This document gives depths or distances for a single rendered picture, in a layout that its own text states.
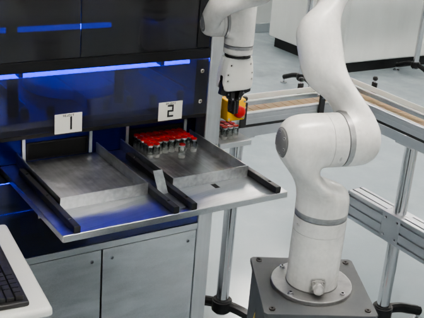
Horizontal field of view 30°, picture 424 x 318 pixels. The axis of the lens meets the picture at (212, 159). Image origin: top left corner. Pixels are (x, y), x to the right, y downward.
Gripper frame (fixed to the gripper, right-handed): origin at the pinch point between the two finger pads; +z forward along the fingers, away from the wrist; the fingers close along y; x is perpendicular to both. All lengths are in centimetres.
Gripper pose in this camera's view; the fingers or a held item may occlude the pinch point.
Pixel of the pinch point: (233, 106)
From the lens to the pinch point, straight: 230.5
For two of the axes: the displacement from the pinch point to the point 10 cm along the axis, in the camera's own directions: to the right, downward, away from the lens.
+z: -0.7, 9.3, 3.7
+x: 5.5, 3.5, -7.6
